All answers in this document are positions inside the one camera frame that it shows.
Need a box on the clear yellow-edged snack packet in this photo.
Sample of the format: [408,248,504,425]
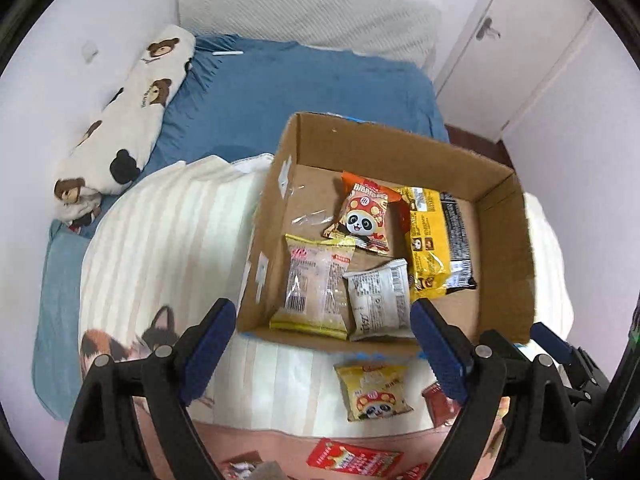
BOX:
[270,234,357,341]

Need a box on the orange panda snack packet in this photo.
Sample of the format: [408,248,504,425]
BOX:
[322,171,402,255]

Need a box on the metal door handle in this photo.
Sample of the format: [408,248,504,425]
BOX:
[477,16,502,42]

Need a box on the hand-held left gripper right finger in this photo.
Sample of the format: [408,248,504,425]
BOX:
[410,297,587,480]

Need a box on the white grey snack packet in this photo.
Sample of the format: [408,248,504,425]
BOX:
[342,258,416,342]

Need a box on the yellow panda snack packet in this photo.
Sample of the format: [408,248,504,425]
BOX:
[334,360,415,423]

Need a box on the white door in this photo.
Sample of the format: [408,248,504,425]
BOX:
[434,0,597,143]

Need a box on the cardboard box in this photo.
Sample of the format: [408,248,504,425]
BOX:
[235,111,538,361]

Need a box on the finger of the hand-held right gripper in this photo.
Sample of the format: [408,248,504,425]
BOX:
[530,321,597,387]

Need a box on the long black snack packet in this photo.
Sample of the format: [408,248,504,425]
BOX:
[440,191,478,293]

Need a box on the long yellow snack packet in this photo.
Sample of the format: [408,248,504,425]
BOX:
[395,186,452,301]

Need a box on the striped cat print blanket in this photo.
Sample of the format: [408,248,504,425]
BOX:
[77,155,576,436]

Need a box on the red snack packet yellow label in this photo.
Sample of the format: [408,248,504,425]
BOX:
[306,438,405,479]

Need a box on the dark red snack packet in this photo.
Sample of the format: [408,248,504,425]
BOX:
[422,382,461,428]

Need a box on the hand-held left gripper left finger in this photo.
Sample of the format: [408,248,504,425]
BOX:
[59,297,238,480]

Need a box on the red white snack packet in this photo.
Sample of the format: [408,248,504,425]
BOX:
[220,452,266,480]

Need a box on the bear print long pillow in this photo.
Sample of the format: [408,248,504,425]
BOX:
[54,24,197,226]

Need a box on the grey quilted headboard cushion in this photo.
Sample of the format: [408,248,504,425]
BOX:
[175,0,441,68]

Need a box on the blue bedsheet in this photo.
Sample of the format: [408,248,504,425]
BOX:
[32,34,451,421]

